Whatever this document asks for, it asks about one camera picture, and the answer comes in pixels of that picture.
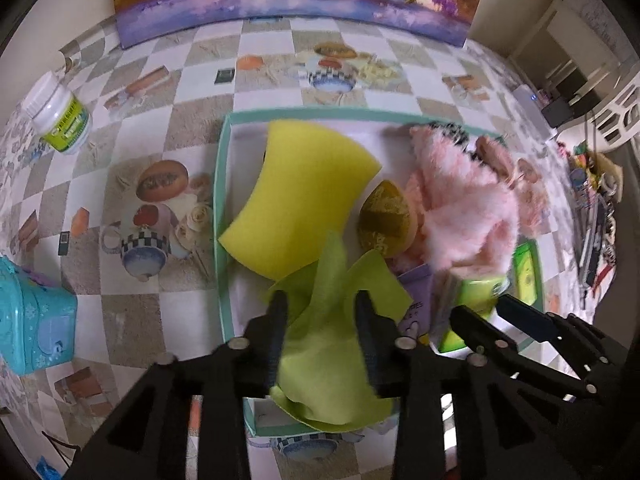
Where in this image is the white lattice chair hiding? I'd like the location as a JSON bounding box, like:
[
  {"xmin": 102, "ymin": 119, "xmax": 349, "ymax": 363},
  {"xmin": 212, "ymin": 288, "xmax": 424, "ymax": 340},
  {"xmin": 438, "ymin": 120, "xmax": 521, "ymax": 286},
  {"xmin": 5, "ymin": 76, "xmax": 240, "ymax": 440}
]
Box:
[{"xmin": 586, "ymin": 63, "xmax": 639, "ymax": 153}]

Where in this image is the black power adapter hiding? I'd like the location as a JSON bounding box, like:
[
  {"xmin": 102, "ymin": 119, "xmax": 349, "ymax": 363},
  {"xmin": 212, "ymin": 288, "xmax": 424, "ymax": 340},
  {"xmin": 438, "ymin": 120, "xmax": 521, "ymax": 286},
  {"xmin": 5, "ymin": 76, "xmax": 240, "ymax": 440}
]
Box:
[{"xmin": 541, "ymin": 98, "xmax": 575, "ymax": 128}]

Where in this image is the teal white shallow box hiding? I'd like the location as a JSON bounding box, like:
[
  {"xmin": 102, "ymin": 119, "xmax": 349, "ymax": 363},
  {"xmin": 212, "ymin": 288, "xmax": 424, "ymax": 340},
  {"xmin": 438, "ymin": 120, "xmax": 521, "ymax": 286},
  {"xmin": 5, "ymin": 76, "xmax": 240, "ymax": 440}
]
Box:
[{"xmin": 213, "ymin": 107, "xmax": 520, "ymax": 437}]

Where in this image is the green tissue pack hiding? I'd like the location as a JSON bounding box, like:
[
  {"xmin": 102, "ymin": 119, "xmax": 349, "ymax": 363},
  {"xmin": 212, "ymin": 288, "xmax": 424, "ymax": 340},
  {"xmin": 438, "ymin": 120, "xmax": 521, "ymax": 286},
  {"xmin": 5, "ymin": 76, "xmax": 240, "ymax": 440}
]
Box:
[
  {"xmin": 511, "ymin": 240, "xmax": 544, "ymax": 312},
  {"xmin": 431, "ymin": 266, "xmax": 509, "ymax": 353}
]

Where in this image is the teal plastic case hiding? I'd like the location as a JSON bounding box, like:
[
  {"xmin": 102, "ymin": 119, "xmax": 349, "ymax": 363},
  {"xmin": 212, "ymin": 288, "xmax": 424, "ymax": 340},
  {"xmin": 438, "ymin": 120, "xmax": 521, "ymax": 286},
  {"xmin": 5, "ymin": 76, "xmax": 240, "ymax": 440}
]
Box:
[{"xmin": 1, "ymin": 257, "xmax": 77, "ymax": 376}]

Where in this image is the lime green cloth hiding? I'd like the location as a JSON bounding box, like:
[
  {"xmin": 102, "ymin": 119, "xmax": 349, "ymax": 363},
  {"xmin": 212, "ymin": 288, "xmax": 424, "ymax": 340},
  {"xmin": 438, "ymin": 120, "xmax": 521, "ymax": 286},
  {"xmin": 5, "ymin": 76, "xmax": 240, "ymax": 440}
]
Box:
[{"xmin": 267, "ymin": 232, "xmax": 412, "ymax": 432}]

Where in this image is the white green pill bottle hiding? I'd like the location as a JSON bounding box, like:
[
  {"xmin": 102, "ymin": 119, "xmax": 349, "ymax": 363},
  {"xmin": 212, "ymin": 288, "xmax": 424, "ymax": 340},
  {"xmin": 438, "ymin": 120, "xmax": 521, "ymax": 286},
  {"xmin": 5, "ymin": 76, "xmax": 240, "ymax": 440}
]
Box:
[{"xmin": 21, "ymin": 72, "xmax": 91, "ymax": 155}]

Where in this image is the pink floral scrunchie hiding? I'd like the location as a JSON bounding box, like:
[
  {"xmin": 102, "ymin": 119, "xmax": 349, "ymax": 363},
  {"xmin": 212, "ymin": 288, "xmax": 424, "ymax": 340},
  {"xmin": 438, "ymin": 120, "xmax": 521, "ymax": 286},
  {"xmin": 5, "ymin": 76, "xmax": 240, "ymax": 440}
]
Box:
[{"xmin": 475, "ymin": 136, "xmax": 549, "ymax": 238}]

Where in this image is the white power strip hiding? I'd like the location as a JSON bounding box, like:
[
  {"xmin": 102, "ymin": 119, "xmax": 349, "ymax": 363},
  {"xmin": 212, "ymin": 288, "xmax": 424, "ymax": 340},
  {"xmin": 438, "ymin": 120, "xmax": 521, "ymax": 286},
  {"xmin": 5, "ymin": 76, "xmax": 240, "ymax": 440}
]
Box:
[{"xmin": 512, "ymin": 84, "xmax": 558, "ymax": 141}]

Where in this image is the pink fuzzy cloth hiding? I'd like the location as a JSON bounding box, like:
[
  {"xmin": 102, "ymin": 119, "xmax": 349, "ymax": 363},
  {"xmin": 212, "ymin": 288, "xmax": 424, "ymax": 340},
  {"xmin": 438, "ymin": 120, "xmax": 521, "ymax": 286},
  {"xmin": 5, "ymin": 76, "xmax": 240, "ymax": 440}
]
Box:
[{"xmin": 390, "ymin": 125, "xmax": 518, "ymax": 273}]

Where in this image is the purple wet wipes pack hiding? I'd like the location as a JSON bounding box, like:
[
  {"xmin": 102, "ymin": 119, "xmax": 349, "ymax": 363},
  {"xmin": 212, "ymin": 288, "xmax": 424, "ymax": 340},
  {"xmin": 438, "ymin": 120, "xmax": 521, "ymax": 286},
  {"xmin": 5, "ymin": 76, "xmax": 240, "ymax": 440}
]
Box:
[{"xmin": 398, "ymin": 263, "xmax": 433, "ymax": 344}]

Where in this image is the leopard print scrunchie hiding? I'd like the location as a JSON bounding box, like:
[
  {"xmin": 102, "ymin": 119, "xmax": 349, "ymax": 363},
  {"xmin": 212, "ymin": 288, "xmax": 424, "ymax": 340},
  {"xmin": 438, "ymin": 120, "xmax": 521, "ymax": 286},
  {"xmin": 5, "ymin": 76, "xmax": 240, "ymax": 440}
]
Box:
[{"xmin": 428, "ymin": 122, "xmax": 480, "ymax": 160}]

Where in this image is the yellow sponge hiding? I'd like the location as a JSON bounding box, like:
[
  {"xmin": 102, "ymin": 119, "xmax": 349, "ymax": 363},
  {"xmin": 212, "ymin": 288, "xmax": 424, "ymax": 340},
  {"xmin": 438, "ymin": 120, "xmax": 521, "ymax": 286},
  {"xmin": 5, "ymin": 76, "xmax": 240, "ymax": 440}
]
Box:
[{"xmin": 218, "ymin": 119, "xmax": 381, "ymax": 281}]

